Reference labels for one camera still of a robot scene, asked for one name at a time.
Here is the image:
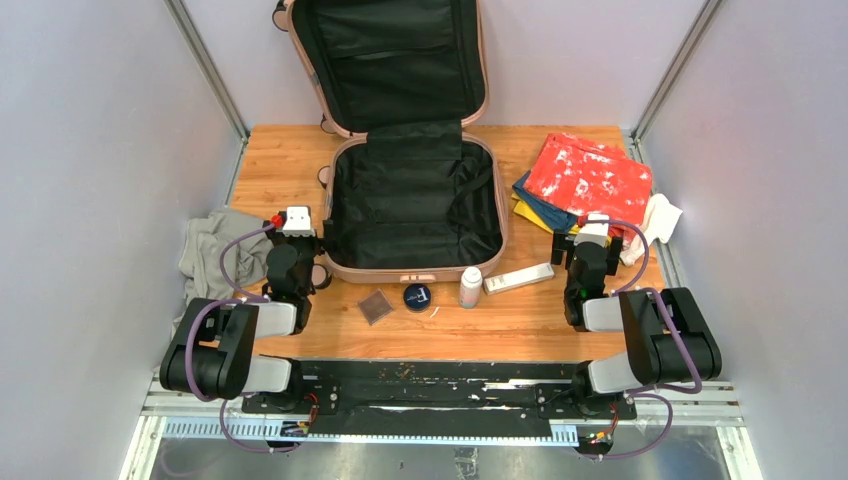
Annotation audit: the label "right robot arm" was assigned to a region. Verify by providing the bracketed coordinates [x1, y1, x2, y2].
[548, 230, 723, 418]

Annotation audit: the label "pink open suitcase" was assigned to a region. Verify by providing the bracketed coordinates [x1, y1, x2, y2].
[273, 1, 508, 283]

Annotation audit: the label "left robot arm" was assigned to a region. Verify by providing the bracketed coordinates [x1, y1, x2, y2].
[159, 206, 323, 413]

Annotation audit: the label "red white tie-dye shorts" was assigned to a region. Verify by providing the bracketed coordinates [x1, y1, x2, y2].
[524, 133, 653, 225]

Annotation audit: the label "white pink bottle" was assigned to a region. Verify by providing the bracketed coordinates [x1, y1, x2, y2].
[458, 266, 483, 309]

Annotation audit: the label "aluminium frame rails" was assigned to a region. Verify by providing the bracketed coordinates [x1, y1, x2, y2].
[121, 376, 762, 479]

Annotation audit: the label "white rectangular tube box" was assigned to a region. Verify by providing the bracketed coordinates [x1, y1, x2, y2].
[483, 263, 555, 295]

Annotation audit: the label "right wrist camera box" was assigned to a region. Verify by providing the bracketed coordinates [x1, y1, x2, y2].
[574, 213, 609, 247]

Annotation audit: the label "white t-shirt blue print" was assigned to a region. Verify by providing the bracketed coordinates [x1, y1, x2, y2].
[619, 194, 683, 266]

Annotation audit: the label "dark blue garment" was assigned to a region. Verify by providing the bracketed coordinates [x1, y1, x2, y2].
[512, 171, 578, 233]

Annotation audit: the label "yellow garment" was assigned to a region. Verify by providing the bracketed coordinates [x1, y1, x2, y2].
[511, 193, 579, 235]

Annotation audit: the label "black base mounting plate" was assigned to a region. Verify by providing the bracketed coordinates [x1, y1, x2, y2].
[241, 360, 636, 438]

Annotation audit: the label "round dark blue tin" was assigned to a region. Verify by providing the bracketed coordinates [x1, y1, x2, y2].
[403, 283, 432, 313]

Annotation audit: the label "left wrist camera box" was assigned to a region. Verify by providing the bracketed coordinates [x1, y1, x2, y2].
[281, 205, 316, 237]

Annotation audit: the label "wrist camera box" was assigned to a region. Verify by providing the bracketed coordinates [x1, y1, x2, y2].
[281, 205, 316, 237]
[574, 213, 609, 247]

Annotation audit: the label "grey cloth garment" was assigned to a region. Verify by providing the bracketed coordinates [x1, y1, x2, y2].
[178, 208, 273, 303]

